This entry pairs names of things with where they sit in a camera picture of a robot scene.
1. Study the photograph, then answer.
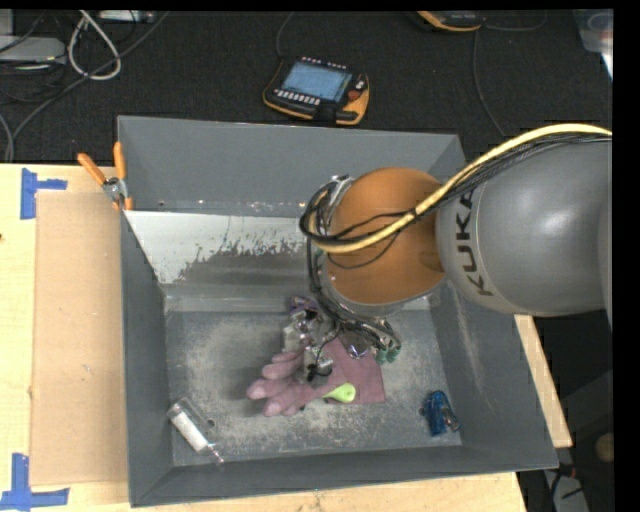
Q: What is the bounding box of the blue clear plastic toy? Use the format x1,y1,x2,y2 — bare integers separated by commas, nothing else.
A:
421,390,462,437

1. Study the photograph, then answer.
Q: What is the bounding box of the brown cardboard board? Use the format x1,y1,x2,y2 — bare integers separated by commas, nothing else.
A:
28,191,129,487

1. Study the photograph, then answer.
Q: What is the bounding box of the clear tube with white filling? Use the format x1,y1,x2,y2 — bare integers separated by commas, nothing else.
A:
166,397,225,467

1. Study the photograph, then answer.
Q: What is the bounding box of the pink rubber glove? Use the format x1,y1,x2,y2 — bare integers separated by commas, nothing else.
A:
245,338,387,418

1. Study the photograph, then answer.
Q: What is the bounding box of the lime green small plastic piece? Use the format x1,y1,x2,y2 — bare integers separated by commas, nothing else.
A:
321,382,358,404

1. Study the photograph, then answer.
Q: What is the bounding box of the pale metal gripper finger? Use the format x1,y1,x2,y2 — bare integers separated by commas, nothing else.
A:
302,349,335,387
282,321,307,354

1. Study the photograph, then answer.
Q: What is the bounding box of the grey metal bin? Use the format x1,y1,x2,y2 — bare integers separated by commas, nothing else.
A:
115,115,561,508

